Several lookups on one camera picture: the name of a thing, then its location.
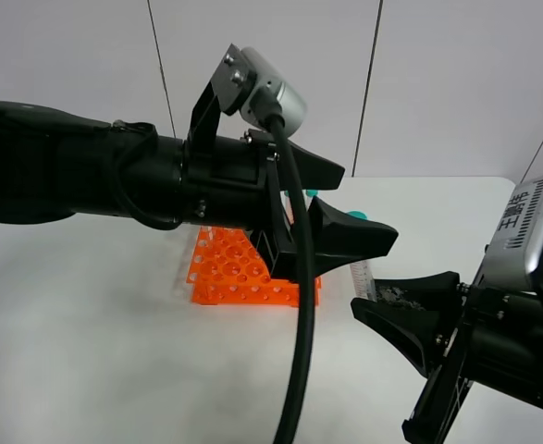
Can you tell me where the teal capped test tube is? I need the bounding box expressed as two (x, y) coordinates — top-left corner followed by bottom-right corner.
(347, 210), (376, 302)

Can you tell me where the racked test tube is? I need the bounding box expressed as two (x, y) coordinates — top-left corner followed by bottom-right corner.
(284, 191), (294, 225)
(303, 189), (319, 208)

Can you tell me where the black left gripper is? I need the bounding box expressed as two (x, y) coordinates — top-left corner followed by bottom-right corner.
(178, 131), (399, 282)

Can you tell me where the racked test tube far right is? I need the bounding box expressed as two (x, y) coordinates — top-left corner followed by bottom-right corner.
(303, 189), (319, 208)

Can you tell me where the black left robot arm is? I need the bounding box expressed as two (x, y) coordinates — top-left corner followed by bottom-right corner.
(0, 101), (299, 280)

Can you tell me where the orange test tube rack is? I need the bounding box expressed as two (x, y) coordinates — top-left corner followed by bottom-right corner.
(186, 227), (299, 307)

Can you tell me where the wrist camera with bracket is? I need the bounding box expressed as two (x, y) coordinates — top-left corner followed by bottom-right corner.
(481, 175), (543, 302)
(188, 44), (307, 145)

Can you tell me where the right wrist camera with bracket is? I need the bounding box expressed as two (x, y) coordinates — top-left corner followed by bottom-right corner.
(481, 175), (543, 302)

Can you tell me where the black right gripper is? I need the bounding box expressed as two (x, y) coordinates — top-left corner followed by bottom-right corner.
(351, 271), (543, 443)

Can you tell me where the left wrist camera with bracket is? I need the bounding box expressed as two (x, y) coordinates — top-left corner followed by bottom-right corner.
(188, 44), (307, 145)

